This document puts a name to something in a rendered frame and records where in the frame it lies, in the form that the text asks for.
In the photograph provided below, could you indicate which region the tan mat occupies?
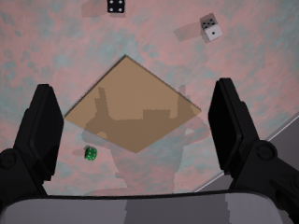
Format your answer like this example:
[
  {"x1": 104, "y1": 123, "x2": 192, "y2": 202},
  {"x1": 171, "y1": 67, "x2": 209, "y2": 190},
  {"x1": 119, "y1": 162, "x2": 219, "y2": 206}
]
[{"x1": 64, "y1": 55, "x2": 202, "y2": 154}]

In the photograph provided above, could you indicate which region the green die with white pips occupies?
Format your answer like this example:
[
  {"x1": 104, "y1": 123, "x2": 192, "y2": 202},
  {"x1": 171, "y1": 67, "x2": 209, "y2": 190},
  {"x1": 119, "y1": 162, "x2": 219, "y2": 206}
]
[{"x1": 84, "y1": 147, "x2": 97, "y2": 161}]

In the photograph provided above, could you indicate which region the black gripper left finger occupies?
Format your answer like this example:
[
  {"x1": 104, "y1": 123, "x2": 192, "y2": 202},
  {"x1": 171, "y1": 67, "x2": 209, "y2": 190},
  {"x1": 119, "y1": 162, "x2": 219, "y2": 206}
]
[{"x1": 0, "y1": 84, "x2": 64, "y2": 215}]

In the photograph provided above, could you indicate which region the black die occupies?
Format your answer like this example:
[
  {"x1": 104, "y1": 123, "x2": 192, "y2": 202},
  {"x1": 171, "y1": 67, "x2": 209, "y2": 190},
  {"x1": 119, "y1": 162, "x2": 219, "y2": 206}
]
[{"x1": 107, "y1": 0, "x2": 125, "y2": 13}]

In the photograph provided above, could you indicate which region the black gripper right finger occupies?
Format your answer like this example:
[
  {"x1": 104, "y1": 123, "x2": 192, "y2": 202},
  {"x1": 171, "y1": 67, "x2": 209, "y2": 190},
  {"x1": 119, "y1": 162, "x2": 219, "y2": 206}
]
[{"x1": 207, "y1": 77, "x2": 299, "y2": 224}]

